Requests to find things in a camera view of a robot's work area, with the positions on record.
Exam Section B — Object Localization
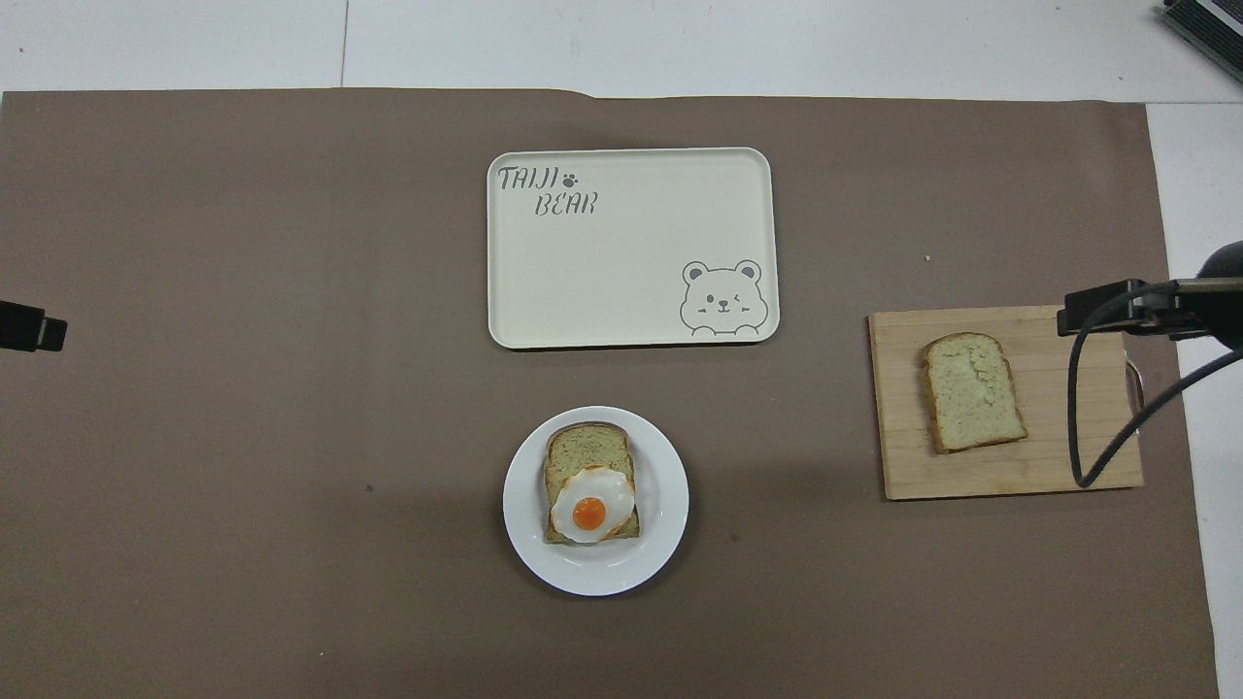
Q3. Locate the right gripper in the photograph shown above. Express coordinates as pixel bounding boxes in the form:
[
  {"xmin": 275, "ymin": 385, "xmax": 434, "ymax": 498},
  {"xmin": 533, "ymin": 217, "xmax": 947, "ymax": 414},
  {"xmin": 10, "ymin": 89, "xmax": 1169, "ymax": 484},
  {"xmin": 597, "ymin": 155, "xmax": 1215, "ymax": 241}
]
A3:
[{"xmin": 1171, "ymin": 239, "xmax": 1243, "ymax": 352}]

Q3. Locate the white round plate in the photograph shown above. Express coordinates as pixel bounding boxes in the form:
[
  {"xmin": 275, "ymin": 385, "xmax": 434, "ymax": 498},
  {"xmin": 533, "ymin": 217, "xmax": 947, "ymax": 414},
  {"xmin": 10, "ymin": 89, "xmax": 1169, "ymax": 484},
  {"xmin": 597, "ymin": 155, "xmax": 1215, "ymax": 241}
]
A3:
[{"xmin": 502, "ymin": 405, "xmax": 690, "ymax": 597}]

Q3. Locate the wooden cutting board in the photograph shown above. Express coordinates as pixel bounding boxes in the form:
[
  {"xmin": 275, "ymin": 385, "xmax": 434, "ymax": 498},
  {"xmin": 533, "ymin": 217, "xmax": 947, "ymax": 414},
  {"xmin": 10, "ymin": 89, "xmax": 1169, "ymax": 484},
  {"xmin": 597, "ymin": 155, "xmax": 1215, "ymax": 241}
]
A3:
[{"xmin": 867, "ymin": 306, "xmax": 1146, "ymax": 503}]

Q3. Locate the plain bread slice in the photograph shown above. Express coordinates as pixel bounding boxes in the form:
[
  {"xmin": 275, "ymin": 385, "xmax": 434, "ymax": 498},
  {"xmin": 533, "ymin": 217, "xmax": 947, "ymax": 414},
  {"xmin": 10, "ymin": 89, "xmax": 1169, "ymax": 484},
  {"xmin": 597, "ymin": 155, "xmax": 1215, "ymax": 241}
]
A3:
[{"xmin": 921, "ymin": 332, "xmax": 1029, "ymax": 455}]

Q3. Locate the black stand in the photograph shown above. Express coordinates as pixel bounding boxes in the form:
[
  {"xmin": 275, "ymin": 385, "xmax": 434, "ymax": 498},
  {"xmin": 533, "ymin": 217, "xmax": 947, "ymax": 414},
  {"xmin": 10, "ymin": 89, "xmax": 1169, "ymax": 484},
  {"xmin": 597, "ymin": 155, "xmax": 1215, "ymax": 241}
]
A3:
[{"xmin": 1159, "ymin": 0, "xmax": 1243, "ymax": 84}]

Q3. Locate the cream tray with bear print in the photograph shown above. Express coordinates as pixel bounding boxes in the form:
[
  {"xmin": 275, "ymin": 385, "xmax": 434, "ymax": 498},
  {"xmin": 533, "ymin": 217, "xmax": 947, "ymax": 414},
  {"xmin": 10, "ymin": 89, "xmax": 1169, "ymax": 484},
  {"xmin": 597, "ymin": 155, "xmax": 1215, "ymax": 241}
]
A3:
[{"xmin": 487, "ymin": 148, "xmax": 781, "ymax": 350}]

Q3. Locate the bread slice under fried egg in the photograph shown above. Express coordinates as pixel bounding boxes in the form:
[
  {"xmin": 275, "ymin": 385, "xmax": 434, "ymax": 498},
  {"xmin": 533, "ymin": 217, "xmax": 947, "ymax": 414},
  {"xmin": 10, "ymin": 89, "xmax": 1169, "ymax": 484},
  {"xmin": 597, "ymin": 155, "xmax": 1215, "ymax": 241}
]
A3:
[{"xmin": 543, "ymin": 421, "xmax": 642, "ymax": 546}]

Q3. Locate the fried egg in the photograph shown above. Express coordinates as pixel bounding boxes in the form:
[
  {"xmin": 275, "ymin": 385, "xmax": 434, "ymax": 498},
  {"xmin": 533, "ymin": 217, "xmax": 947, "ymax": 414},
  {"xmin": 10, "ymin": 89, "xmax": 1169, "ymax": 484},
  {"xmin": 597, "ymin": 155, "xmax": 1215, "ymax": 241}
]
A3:
[{"xmin": 549, "ymin": 466, "xmax": 637, "ymax": 545}]

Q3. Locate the black cable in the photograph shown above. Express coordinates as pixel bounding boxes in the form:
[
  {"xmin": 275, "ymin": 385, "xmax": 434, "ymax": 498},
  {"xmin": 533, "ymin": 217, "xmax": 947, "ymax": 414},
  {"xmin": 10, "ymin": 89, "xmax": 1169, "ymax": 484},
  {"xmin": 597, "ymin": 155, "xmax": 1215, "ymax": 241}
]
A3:
[{"xmin": 1066, "ymin": 281, "xmax": 1243, "ymax": 489}]

